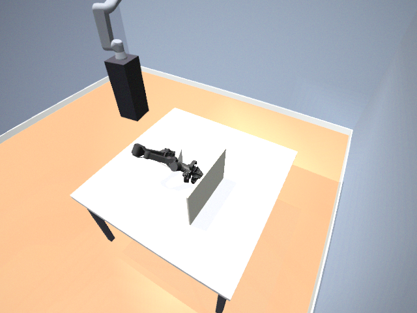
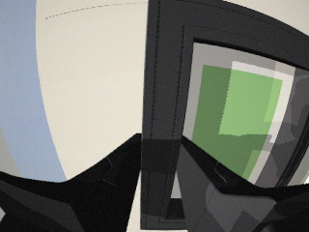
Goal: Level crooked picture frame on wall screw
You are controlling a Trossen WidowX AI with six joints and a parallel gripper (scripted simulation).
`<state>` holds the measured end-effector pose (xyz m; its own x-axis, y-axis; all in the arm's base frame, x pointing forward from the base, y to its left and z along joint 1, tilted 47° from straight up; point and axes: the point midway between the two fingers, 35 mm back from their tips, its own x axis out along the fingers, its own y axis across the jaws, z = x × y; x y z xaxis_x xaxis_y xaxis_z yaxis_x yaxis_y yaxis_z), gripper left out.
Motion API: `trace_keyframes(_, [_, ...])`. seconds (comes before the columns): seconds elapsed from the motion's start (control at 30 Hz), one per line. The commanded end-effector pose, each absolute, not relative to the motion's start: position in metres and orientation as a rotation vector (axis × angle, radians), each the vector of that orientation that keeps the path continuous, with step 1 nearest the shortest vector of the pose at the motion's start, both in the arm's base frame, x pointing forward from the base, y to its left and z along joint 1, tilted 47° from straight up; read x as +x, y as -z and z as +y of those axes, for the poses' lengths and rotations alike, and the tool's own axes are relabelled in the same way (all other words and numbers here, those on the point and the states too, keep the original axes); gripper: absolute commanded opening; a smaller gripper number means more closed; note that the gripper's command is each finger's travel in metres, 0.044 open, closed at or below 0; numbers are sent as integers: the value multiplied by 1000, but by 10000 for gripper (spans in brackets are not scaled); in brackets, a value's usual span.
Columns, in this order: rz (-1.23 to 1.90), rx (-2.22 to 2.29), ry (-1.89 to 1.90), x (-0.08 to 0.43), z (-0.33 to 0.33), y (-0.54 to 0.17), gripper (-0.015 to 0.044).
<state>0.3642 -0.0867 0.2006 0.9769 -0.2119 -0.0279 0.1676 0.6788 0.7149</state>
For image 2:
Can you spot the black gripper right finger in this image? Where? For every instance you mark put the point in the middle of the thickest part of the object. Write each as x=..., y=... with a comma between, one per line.
x=216, y=199

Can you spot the black picture frame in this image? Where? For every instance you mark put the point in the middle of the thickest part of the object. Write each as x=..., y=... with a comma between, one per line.
x=232, y=80

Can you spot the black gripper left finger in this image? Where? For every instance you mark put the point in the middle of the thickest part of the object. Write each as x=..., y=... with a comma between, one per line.
x=97, y=200

